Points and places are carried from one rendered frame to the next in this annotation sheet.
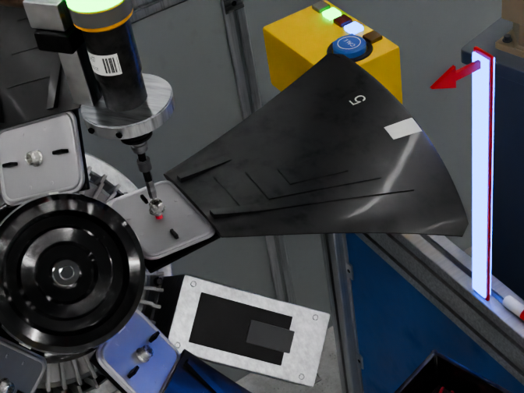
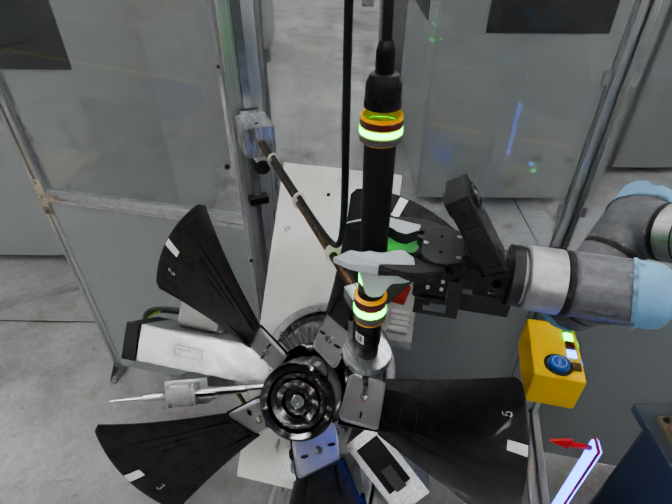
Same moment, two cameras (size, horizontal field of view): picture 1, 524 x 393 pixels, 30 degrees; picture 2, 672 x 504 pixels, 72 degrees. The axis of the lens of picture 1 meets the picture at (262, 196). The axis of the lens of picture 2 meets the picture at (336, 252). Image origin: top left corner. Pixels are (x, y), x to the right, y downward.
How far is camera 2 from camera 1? 31 cm
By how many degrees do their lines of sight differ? 29
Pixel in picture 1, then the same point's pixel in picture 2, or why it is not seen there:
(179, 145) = (481, 324)
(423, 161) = (512, 474)
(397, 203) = (476, 486)
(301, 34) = (542, 337)
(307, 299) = not seen: hidden behind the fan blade
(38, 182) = (325, 349)
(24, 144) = (331, 329)
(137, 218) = (355, 393)
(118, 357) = (303, 445)
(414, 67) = (640, 367)
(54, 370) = not seen: hidden behind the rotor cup
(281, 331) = (400, 480)
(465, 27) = not seen: outside the picture
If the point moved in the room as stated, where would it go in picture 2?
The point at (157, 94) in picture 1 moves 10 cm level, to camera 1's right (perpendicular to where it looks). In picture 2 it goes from (380, 360) to (443, 397)
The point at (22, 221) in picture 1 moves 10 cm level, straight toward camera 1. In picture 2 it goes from (293, 369) to (262, 425)
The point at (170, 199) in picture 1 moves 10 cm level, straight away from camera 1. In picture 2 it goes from (377, 394) to (402, 353)
